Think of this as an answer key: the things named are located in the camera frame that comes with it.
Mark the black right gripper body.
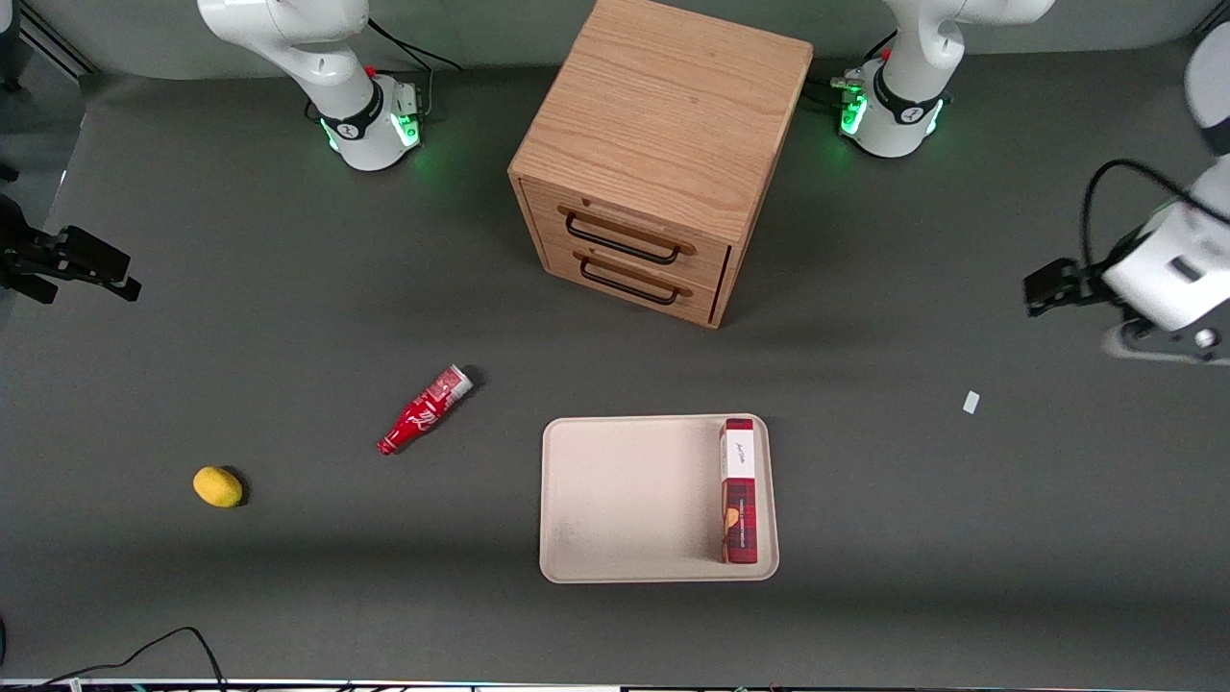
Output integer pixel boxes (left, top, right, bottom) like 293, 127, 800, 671
0, 197, 63, 280

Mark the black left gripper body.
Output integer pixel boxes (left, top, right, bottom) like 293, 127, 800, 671
1081, 252, 1120, 304

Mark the red tartan shortbread cookie box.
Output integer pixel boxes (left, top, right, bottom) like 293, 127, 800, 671
719, 418, 760, 565

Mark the beige rectangular tray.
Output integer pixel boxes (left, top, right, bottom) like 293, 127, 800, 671
539, 414, 780, 584

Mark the yellow lemon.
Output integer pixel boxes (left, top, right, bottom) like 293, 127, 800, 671
192, 466, 245, 508

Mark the wooden drawer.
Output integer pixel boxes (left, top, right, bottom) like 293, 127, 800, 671
524, 178, 733, 289
543, 240, 722, 324

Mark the red cola bottle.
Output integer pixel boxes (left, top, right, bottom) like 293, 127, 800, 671
377, 364, 475, 457

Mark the wooden drawer cabinet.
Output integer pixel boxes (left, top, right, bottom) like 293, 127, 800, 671
507, 0, 815, 330

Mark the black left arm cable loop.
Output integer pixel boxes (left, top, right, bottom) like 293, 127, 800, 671
1080, 159, 1202, 275

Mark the grey metal frame rail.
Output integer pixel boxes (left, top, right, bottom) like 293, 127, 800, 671
17, 0, 99, 77

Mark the black left arm base cable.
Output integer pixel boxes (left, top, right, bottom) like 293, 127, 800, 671
807, 31, 900, 107

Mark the black arm base cable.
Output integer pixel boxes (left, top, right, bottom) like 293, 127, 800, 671
807, 31, 900, 107
367, 17, 463, 73

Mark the thin black floor cable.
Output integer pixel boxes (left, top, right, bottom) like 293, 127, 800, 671
29, 627, 228, 689

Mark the black right arm base cable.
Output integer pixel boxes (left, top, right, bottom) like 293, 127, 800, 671
367, 17, 463, 73

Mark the black drawer handle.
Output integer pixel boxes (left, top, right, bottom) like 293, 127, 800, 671
565, 211, 681, 265
579, 258, 680, 307

